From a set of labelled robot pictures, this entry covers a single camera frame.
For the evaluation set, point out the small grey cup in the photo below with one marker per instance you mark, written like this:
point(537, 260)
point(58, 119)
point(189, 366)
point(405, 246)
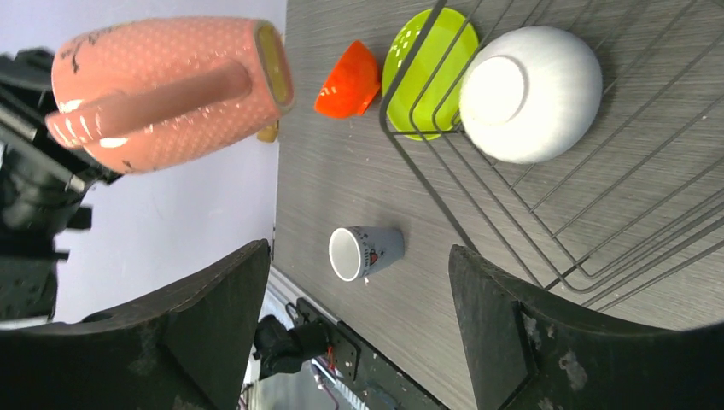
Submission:
point(356, 252)

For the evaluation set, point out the pink mug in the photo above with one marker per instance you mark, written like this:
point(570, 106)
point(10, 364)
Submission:
point(152, 94)

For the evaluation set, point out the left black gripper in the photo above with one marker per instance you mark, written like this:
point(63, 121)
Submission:
point(42, 189)

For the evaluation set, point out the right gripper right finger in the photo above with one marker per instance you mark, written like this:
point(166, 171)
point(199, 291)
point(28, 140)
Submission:
point(527, 348)

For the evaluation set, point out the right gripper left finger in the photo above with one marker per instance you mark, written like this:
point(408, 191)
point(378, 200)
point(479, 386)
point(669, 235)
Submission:
point(183, 346)

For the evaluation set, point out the lime green saucer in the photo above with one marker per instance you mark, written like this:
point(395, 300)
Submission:
point(427, 97)

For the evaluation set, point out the orange bowl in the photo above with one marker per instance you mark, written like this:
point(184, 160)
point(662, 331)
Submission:
point(351, 86)

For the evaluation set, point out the wire dish rack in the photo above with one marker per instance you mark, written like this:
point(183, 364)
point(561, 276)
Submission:
point(632, 214)

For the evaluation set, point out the white ceramic bowl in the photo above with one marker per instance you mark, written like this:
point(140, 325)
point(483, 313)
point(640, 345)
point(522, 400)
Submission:
point(531, 94)

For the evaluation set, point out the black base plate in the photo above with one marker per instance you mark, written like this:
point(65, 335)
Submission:
point(359, 369)

